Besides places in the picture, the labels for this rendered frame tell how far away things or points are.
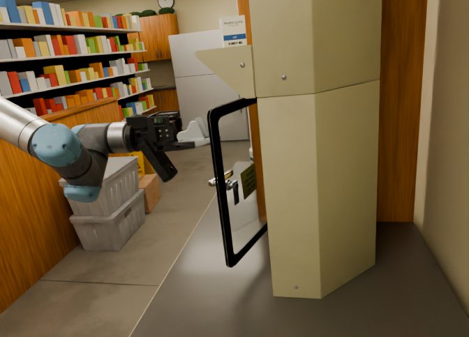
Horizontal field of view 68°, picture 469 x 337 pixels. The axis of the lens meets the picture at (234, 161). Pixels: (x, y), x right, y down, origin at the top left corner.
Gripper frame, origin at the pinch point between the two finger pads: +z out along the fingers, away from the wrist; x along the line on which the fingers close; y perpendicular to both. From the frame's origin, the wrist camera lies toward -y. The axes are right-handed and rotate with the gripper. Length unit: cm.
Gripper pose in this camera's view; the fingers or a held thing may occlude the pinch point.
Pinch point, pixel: (213, 141)
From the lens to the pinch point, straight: 79.2
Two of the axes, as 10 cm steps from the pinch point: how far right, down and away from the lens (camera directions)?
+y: -1.0, -9.5, -3.1
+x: 2.0, -3.3, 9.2
